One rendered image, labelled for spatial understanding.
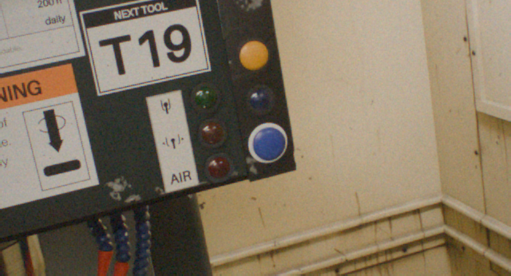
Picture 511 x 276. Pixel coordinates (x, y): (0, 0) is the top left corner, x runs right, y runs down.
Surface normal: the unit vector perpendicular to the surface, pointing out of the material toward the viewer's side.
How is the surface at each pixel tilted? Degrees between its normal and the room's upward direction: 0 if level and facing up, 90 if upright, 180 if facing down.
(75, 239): 90
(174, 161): 90
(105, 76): 90
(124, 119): 90
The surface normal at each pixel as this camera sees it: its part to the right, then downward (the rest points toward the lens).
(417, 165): 0.30, 0.21
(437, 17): -0.94, 0.23
